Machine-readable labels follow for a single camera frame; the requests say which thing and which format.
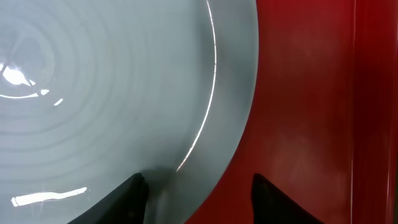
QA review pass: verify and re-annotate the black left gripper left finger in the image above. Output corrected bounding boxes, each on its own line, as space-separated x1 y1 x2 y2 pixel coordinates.
70 173 149 224

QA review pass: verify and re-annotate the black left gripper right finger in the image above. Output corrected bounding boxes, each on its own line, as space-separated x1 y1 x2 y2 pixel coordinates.
251 173 322 224

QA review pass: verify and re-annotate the light blue plate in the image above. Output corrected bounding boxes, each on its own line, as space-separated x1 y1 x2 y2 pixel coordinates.
1 0 258 223

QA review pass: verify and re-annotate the red serving tray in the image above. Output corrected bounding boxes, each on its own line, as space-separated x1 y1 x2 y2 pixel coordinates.
190 0 397 223

